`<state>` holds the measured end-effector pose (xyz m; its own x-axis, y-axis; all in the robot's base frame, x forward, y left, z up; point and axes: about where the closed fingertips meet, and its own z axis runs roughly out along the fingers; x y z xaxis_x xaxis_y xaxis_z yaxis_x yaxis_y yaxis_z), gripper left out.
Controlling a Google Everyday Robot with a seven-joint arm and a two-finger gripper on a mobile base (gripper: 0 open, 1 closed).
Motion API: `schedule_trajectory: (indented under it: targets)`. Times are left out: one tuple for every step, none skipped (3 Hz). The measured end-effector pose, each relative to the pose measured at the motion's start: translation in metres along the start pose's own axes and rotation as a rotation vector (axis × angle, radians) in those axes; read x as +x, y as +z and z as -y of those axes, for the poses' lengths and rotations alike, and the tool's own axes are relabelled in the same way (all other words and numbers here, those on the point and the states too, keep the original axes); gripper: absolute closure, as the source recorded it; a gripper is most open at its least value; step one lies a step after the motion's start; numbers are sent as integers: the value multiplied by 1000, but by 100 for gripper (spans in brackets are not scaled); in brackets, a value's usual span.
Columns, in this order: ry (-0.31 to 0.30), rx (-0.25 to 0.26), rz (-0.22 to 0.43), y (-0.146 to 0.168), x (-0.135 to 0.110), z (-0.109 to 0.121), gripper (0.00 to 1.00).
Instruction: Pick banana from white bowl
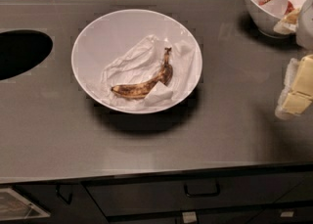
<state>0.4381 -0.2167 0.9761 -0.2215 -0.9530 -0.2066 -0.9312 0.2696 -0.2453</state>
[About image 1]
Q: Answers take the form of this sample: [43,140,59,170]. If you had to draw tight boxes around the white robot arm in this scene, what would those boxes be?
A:
[274,0,313,120]

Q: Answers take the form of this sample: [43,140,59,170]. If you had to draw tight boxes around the small white right label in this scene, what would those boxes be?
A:
[280,210,294,218]

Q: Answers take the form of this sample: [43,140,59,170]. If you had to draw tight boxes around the dark round counter hole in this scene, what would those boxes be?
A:
[0,29,53,80]

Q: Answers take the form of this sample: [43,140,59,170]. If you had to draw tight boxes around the large white bowl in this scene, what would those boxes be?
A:
[71,9,202,113]

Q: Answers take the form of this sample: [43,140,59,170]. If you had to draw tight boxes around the black left cabinet handle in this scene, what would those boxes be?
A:
[55,184,73,205]

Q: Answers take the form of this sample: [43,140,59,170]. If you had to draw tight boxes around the framed glass panel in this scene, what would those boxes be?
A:
[0,188,51,221]

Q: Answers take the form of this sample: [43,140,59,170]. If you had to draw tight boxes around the dark drawer front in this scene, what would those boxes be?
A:
[86,173,303,216]

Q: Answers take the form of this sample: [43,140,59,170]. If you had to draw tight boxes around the brown spotted banana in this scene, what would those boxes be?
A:
[111,48,173,99]

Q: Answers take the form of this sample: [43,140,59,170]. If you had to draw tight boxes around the crumpled white paper in bowl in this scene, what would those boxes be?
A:
[101,35,197,112]

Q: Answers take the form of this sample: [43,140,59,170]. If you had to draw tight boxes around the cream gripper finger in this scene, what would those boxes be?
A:
[275,55,313,120]
[274,8,300,35]

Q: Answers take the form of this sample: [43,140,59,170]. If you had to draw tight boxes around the black drawer handle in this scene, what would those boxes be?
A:
[183,180,220,198]

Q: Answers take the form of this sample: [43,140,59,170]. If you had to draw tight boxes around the white drawer label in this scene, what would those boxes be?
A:
[182,211,198,224]

